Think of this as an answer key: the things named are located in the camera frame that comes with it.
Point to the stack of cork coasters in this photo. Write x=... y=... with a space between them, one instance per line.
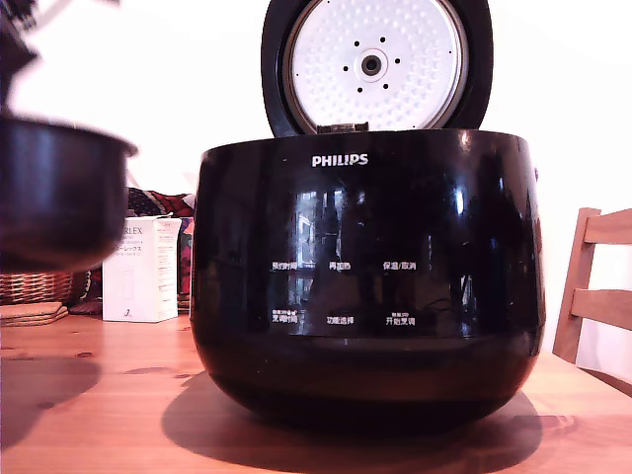
x=32 y=315

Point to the dark metallic pot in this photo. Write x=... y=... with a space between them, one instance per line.
x=59 y=197

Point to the black rice cooker lid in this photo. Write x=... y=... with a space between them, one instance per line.
x=276 y=64

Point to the white Porlex box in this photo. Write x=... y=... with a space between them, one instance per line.
x=133 y=291

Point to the wooden chair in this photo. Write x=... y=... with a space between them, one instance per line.
x=580 y=296

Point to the black Philips rice cooker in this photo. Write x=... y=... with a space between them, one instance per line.
x=368 y=227

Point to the red patterned fabric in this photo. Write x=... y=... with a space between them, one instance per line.
x=175 y=202

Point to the floral patterned box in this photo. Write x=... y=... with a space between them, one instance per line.
x=185 y=261

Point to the wicker basket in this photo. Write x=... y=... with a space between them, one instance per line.
x=34 y=289

